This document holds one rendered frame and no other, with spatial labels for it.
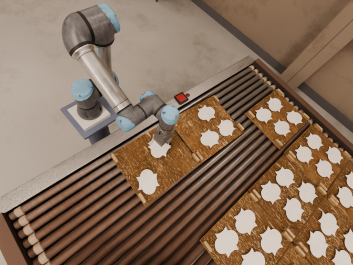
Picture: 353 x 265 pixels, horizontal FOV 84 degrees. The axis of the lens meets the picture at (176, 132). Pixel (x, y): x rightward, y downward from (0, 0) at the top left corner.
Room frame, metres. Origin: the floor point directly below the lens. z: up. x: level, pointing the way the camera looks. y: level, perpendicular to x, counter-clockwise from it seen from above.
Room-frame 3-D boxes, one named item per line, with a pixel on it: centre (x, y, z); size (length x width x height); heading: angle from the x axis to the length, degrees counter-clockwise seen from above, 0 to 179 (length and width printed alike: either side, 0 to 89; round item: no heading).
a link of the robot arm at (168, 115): (0.45, 0.06, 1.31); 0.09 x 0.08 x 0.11; 67
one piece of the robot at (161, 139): (0.44, 0.05, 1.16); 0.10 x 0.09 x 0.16; 68
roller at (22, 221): (0.67, 0.04, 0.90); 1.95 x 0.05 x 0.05; 151
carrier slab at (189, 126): (0.74, -0.18, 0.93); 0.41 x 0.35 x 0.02; 148
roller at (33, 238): (0.62, -0.05, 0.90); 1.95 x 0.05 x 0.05; 151
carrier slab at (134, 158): (0.39, 0.04, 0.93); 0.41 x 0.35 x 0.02; 150
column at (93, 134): (0.52, 0.57, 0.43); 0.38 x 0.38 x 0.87; 65
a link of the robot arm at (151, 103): (0.47, 0.16, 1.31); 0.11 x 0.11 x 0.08; 67
